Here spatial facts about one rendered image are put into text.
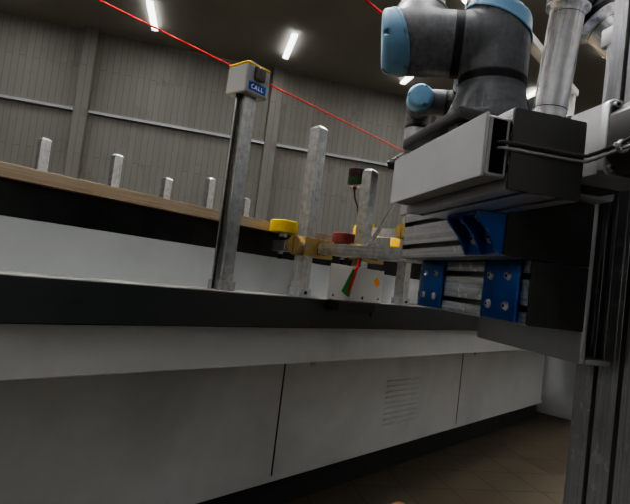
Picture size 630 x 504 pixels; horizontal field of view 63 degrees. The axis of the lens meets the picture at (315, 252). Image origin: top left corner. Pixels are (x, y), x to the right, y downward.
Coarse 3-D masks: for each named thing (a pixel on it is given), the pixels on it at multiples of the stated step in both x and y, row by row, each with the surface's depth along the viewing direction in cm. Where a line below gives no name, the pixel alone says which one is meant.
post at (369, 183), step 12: (372, 180) 155; (360, 192) 157; (372, 192) 156; (360, 204) 156; (372, 204) 156; (360, 216) 156; (372, 216) 156; (360, 228) 155; (360, 240) 155; (360, 264) 153
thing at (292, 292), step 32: (0, 288) 81; (32, 288) 84; (64, 288) 88; (96, 288) 92; (128, 288) 96; (160, 288) 102; (192, 288) 107; (288, 288) 136; (0, 320) 81; (32, 320) 84; (64, 320) 88; (96, 320) 92; (128, 320) 97; (160, 320) 102; (192, 320) 108; (224, 320) 114; (256, 320) 121; (288, 320) 129; (320, 320) 138; (352, 320) 148; (384, 320) 160; (416, 320) 175; (448, 320) 192
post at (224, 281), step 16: (240, 112) 118; (240, 128) 117; (240, 144) 117; (240, 160) 117; (240, 176) 118; (224, 192) 117; (240, 192) 118; (224, 208) 117; (240, 208) 118; (224, 224) 117; (224, 240) 116; (224, 256) 116; (224, 272) 116; (224, 288) 115
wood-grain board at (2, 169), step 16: (0, 176) 99; (16, 176) 100; (32, 176) 103; (48, 176) 105; (64, 176) 107; (80, 192) 110; (96, 192) 112; (112, 192) 115; (128, 192) 118; (160, 208) 124; (176, 208) 127; (192, 208) 131; (208, 208) 134; (240, 224) 143; (256, 224) 147
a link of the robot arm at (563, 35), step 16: (560, 0) 115; (576, 0) 114; (592, 0) 116; (560, 16) 115; (576, 16) 114; (560, 32) 115; (576, 32) 115; (544, 48) 118; (560, 48) 115; (576, 48) 115; (544, 64) 117; (560, 64) 114; (544, 80) 116; (560, 80) 114; (544, 96) 115; (560, 96) 114; (544, 112) 115; (560, 112) 114
